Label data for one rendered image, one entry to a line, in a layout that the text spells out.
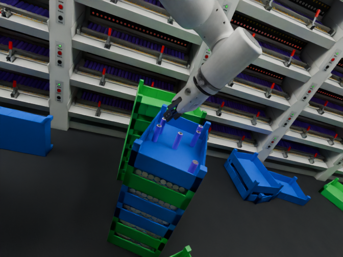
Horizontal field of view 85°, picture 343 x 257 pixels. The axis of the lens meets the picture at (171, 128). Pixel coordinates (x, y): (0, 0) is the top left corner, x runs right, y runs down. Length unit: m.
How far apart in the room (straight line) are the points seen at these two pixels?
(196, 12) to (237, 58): 0.14
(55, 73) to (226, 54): 0.90
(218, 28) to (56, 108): 0.97
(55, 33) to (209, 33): 0.76
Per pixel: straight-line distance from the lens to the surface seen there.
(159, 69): 1.06
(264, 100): 1.32
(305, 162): 1.87
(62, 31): 1.10
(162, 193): 0.57
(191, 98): 0.53
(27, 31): 1.17
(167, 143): 0.66
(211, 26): 0.56
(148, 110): 0.78
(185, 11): 0.43
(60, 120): 1.28
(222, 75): 0.50
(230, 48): 0.49
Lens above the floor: 0.77
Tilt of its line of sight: 29 degrees down
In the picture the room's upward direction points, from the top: 21 degrees clockwise
